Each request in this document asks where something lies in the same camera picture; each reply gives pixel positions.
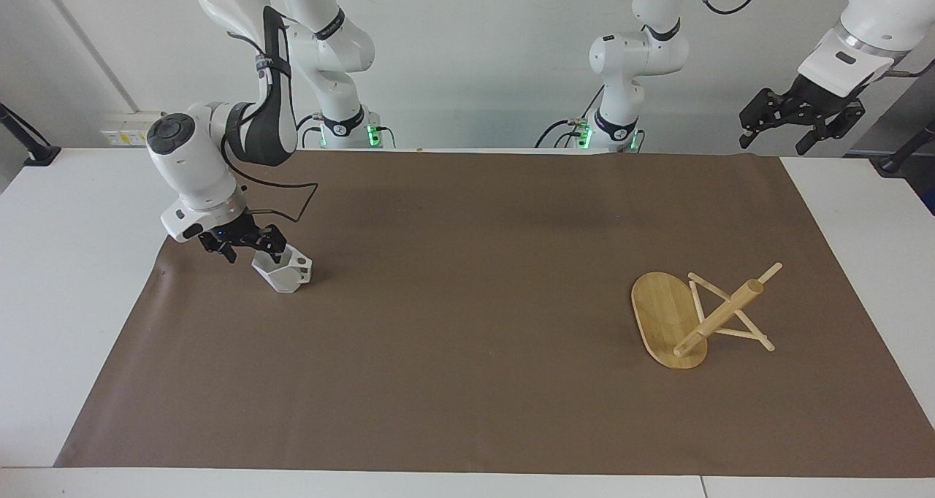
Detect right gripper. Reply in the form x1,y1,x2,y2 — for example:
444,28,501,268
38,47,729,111
198,212,290,266

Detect black stand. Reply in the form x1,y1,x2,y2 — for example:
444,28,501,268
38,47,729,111
871,120,935,175
0,102,62,167

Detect wooden cup rack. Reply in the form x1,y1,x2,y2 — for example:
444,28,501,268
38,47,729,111
630,261,785,371

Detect white wall socket strip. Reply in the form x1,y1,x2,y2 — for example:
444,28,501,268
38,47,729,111
99,110,166,147

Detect white faceted cup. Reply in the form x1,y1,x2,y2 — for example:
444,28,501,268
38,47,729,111
251,243,314,295

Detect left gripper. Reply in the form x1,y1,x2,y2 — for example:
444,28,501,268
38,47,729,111
739,74,867,156

